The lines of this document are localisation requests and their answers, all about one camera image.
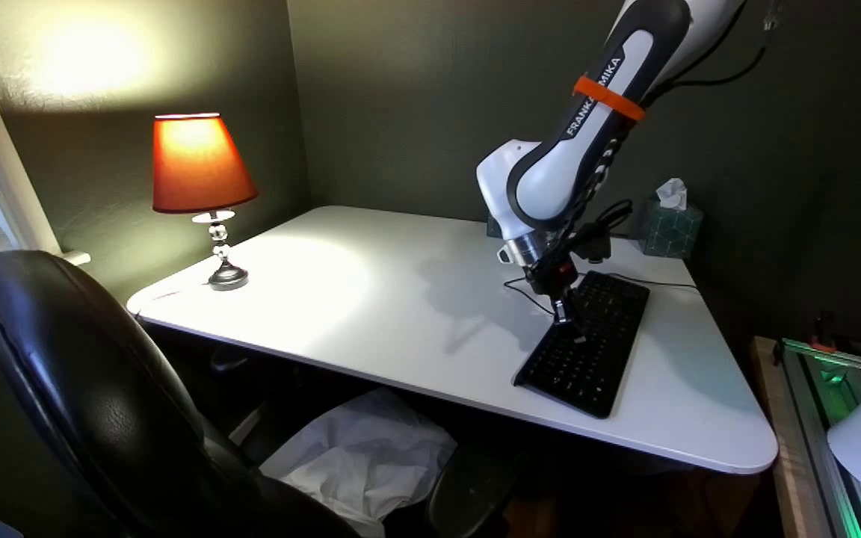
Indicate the table lamp with orange shade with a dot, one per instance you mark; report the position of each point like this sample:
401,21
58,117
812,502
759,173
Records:
195,164

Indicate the black leather office chair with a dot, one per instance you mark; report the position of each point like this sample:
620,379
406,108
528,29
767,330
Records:
87,388

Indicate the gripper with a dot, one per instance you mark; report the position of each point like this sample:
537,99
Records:
550,278

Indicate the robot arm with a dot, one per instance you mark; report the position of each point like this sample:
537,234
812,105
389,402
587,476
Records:
550,179

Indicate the black keyboard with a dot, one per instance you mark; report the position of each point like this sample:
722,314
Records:
595,351

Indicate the teal tissue box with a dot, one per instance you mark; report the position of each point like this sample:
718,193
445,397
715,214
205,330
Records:
670,228

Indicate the crumpled white plastic bag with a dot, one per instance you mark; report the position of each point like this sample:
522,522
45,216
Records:
363,456

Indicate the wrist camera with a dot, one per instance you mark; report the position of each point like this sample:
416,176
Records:
598,243

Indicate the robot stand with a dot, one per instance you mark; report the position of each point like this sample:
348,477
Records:
797,448

